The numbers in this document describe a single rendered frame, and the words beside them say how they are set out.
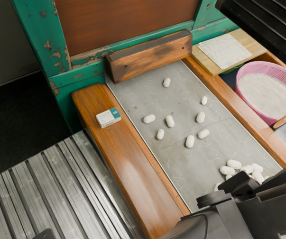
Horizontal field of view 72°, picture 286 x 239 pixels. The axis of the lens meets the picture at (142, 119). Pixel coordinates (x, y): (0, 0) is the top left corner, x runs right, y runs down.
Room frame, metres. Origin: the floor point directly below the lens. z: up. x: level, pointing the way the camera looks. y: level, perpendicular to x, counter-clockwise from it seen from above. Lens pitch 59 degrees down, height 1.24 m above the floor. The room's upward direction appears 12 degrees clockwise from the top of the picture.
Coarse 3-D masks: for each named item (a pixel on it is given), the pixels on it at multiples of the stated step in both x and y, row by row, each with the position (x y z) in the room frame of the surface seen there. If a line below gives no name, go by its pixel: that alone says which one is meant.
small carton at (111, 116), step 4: (112, 108) 0.30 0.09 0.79; (104, 112) 0.28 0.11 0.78; (108, 112) 0.28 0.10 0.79; (112, 112) 0.28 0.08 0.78; (116, 112) 0.28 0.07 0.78; (96, 116) 0.26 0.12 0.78; (100, 116) 0.26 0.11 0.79; (104, 116) 0.26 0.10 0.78; (108, 116) 0.27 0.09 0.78; (112, 116) 0.27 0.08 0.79; (116, 116) 0.27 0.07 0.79; (120, 116) 0.28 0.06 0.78; (100, 120) 0.25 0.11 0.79; (104, 120) 0.25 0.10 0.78; (108, 120) 0.25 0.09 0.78; (112, 120) 0.26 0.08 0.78; (116, 120) 0.27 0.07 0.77; (100, 124) 0.24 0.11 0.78; (104, 124) 0.24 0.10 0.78; (108, 124) 0.25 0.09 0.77
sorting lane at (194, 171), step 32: (128, 96) 0.38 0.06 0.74; (160, 96) 0.41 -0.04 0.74; (192, 96) 0.43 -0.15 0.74; (160, 128) 0.29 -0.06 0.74; (192, 128) 0.31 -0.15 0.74; (224, 128) 0.34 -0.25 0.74; (160, 160) 0.19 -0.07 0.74; (192, 160) 0.21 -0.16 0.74; (224, 160) 0.23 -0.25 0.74; (256, 160) 0.25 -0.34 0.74; (192, 192) 0.13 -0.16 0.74
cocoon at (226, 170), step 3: (222, 168) 0.20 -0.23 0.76; (225, 168) 0.20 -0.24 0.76; (228, 168) 0.20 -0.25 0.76; (231, 168) 0.20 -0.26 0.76; (222, 171) 0.19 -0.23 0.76; (225, 171) 0.19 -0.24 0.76; (228, 171) 0.19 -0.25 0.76; (231, 171) 0.19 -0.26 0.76; (234, 171) 0.20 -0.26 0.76; (225, 174) 0.19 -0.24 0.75; (228, 174) 0.19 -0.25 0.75; (231, 174) 0.19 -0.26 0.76
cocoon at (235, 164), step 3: (228, 162) 0.22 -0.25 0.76; (231, 162) 0.22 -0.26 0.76; (234, 162) 0.22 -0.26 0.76; (237, 162) 0.22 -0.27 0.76; (228, 165) 0.21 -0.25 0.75; (231, 165) 0.21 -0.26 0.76; (234, 165) 0.21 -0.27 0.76; (237, 165) 0.21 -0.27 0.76; (240, 165) 0.22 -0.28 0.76; (234, 168) 0.21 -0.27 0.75; (237, 168) 0.21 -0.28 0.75
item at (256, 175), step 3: (255, 171) 0.21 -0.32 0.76; (258, 171) 0.21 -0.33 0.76; (252, 174) 0.20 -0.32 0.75; (255, 174) 0.20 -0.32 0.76; (258, 174) 0.20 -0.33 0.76; (255, 177) 0.19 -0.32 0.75; (258, 177) 0.19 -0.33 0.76; (261, 177) 0.19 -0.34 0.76; (258, 180) 0.19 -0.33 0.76; (261, 180) 0.19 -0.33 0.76; (261, 183) 0.18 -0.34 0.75
